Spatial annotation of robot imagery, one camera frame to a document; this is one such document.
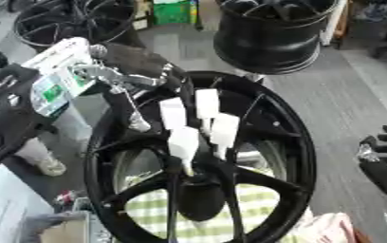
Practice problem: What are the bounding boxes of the green box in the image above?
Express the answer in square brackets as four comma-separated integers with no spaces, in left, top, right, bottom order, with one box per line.
[150,0,200,27]

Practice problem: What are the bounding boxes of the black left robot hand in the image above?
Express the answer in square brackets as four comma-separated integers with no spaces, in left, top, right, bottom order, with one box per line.
[99,42,199,134]

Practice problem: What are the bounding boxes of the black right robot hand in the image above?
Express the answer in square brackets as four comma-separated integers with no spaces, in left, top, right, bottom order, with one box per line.
[356,124,387,196]

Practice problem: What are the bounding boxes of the black spoked wheel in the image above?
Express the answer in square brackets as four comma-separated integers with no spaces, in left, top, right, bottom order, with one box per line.
[12,0,147,53]
[82,70,319,243]

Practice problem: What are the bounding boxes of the person's leg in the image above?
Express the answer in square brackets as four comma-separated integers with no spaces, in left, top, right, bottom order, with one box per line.
[12,136,69,178]

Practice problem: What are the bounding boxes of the white flat panel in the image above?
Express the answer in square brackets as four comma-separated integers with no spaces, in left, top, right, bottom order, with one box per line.
[0,163,56,243]

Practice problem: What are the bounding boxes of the pink cloth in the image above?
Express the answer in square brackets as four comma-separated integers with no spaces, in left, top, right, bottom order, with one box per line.
[303,211,366,243]

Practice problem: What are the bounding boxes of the black wheel rim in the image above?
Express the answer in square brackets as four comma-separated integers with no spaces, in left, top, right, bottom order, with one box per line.
[212,0,341,76]

